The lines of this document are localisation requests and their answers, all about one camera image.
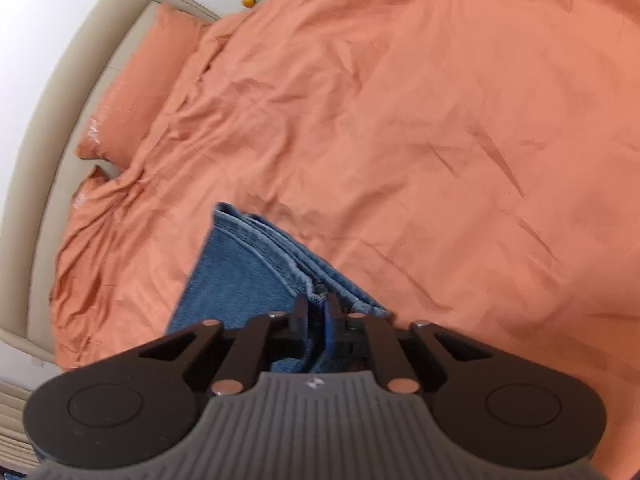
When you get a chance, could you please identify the beige upholstered bed headboard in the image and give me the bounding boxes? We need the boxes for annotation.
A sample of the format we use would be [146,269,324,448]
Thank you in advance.
[0,0,221,367]

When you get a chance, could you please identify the orange embroidered pillow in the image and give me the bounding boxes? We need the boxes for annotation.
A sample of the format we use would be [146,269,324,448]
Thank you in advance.
[76,4,212,168]
[74,164,136,211]

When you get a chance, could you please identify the orange duvet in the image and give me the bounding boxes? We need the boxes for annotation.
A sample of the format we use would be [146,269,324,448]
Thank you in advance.
[49,0,640,480]

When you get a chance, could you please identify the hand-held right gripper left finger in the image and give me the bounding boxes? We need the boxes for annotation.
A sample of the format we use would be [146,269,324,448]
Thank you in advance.
[139,294,312,397]

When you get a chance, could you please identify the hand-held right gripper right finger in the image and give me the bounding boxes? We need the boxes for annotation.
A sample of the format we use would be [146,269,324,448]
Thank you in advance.
[323,294,494,396]

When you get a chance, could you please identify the blue denim pants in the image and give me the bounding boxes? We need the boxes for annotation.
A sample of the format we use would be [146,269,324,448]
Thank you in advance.
[165,201,392,376]

